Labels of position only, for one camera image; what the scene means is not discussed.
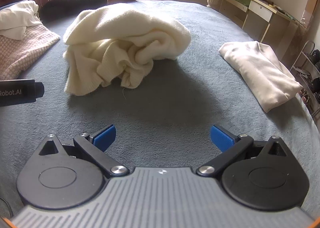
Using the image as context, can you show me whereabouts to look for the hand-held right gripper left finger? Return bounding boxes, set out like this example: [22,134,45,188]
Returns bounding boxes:
[39,124,130,177]

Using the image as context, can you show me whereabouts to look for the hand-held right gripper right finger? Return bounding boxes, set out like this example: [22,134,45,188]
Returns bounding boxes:
[196,125,288,176]

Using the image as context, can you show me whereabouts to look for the cream deer sweater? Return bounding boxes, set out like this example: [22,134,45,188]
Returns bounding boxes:
[62,7,192,96]

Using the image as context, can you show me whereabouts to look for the pink checked knit garment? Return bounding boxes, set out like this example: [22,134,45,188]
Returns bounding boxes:
[0,25,61,81]

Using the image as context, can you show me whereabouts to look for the grey-blue bed blanket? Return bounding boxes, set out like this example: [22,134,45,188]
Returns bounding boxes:
[0,0,320,218]

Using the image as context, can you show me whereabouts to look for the white folded cloth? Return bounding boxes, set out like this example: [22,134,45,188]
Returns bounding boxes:
[0,0,43,41]

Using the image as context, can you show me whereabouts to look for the beige folded garment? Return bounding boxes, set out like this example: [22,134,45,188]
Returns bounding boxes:
[218,41,303,114]

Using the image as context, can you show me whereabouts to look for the metal shoe rack with shoes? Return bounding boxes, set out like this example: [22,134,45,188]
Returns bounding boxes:
[290,40,320,118]

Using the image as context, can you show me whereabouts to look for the wooden desk with white drawer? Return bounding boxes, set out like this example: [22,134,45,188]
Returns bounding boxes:
[220,0,300,61]

